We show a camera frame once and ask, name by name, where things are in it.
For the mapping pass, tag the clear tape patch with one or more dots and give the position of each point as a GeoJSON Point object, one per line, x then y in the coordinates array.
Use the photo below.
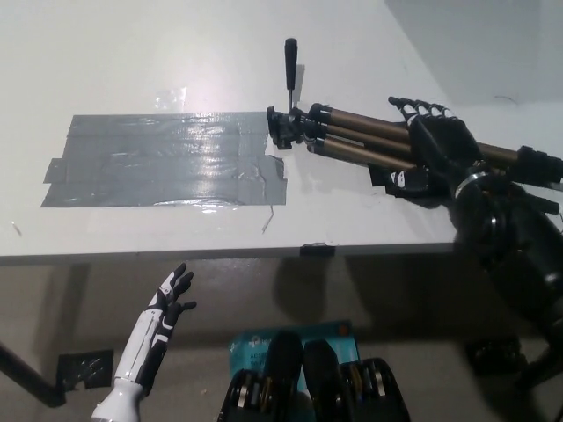
{"type": "Point", "coordinates": [170, 99]}

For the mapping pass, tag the square black tape patch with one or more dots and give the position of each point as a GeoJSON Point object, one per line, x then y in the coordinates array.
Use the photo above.
{"type": "Point", "coordinates": [378, 178]}

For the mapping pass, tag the teal cardboard box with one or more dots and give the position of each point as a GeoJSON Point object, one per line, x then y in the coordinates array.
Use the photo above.
{"type": "Point", "coordinates": [253, 347]}

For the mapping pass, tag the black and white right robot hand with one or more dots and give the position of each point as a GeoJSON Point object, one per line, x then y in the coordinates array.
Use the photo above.
{"type": "Point", "coordinates": [440, 140]}

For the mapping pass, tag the black table leg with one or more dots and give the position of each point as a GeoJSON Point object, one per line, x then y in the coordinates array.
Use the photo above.
{"type": "Point", "coordinates": [28, 378]}
{"type": "Point", "coordinates": [545, 365]}

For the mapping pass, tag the bronze and black camera tripod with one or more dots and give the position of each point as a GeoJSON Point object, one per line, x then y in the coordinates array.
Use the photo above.
{"type": "Point", "coordinates": [360, 132]}

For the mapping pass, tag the grey duct tape patch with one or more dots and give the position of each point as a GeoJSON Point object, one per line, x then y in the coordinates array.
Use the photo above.
{"type": "Point", "coordinates": [167, 162]}

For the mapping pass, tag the small black tape strip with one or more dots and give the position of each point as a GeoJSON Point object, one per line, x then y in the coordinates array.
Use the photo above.
{"type": "Point", "coordinates": [317, 249]}

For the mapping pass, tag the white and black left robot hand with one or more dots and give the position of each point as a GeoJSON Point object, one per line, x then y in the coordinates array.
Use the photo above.
{"type": "Point", "coordinates": [154, 329]}

